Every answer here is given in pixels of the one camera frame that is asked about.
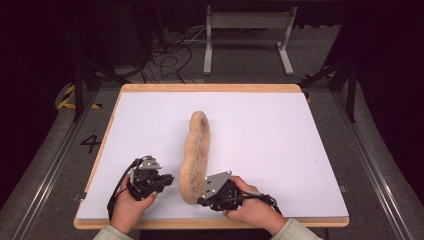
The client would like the person's left hand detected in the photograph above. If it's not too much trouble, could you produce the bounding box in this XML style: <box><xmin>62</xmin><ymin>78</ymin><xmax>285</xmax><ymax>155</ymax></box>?
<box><xmin>110</xmin><ymin>174</ymin><xmax>158</xmax><ymax>235</ymax></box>

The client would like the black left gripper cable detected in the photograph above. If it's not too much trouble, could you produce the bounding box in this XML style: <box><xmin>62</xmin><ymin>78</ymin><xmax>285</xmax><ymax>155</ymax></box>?
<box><xmin>106</xmin><ymin>157</ymin><xmax>140</xmax><ymax>222</ymax></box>

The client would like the black metal stand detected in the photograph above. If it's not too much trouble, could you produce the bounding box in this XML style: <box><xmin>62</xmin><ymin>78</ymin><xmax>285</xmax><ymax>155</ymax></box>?
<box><xmin>299</xmin><ymin>58</ymin><xmax>360</xmax><ymax>124</ymax></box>
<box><xmin>70</xmin><ymin>58</ymin><xmax>133</xmax><ymax>124</ymax></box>

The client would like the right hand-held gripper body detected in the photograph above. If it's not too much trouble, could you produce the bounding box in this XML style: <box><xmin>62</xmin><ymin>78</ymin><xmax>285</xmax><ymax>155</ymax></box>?
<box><xmin>201</xmin><ymin>170</ymin><xmax>242</xmax><ymax>212</ymax></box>

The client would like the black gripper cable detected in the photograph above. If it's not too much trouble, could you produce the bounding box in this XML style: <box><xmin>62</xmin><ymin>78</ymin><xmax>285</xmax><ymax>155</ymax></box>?
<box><xmin>229</xmin><ymin>190</ymin><xmax>283</xmax><ymax>216</ymax></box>
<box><xmin>106</xmin><ymin>157</ymin><xmax>140</xmax><ymax>222</ymax></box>

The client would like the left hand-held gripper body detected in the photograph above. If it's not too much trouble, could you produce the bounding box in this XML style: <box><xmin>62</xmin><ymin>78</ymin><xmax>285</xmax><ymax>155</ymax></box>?
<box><xmin>127</xmin><ymin>155</ymin><xmax>163</xmax><ymax>202</ymax></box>

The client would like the white metal stand frame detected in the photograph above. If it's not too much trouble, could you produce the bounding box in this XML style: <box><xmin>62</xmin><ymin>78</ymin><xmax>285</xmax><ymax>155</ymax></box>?
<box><xmin>202</xmin><ymin>4</ymin><xmax>298</xmax><ymax>77</ymax></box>

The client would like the aluminium floor rail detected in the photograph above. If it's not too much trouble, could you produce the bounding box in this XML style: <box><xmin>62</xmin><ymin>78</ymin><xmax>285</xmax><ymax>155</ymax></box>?
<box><xmin>11</xmin><ymin>89</ymin><xmax>101</xmax><ymax>240</ymax></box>
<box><xmin>331</xmin><ymin>89</ymin><xmax>416</xmax><ymax>240</ymax></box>

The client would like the person's right hand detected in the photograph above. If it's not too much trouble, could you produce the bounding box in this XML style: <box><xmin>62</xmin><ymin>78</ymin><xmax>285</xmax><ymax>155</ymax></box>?
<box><xmin>223</xmin><ymin>175</ymin><xmax>288</xmax><ymax>235</ymax></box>

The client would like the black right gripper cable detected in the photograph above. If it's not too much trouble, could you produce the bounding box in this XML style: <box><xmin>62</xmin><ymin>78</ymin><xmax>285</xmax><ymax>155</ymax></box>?
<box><xmin>229</xmin><ymin>190</ymin><xmax>283</xmax><ymax>216</ymax></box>

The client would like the tangle of black floor cables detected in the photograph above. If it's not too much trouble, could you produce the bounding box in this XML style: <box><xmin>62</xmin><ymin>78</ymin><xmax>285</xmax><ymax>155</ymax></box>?
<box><xmin>138</xmin><ymin>28</ymin><xmax>206</xmax><ymax>85</ymax></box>

